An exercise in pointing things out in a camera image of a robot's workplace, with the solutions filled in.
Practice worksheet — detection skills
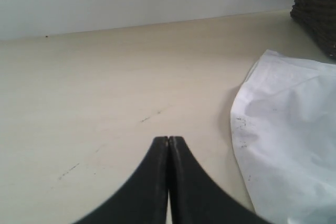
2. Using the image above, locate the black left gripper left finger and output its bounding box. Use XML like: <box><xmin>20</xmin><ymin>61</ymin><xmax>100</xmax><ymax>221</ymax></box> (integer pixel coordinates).
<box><xmin>76</xmin><ymin>136</ymin><xmax>169</xmax><ymax>224</ymax></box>

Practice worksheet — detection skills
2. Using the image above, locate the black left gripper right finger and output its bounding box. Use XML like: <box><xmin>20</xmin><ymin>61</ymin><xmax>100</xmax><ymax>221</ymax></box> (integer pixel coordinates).
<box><xmin>168</xmin><ymin>136</ymin><xmax>267</xmax><ymax>224</ymax></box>

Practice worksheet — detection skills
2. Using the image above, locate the white t-shirt with red logo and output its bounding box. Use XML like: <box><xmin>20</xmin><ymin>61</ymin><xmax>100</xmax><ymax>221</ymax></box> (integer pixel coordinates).
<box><xmin>230</xmin><ymin>50</ymin><xmax>335</xmax><ymax>223</ymax></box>

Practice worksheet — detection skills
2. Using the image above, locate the dark brown wicker basket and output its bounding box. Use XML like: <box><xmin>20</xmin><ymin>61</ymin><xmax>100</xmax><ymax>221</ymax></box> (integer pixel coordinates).
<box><xmin>290</xmin><ymin>0</ymin><xmax>335</xmax><ymax>59</ymax></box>

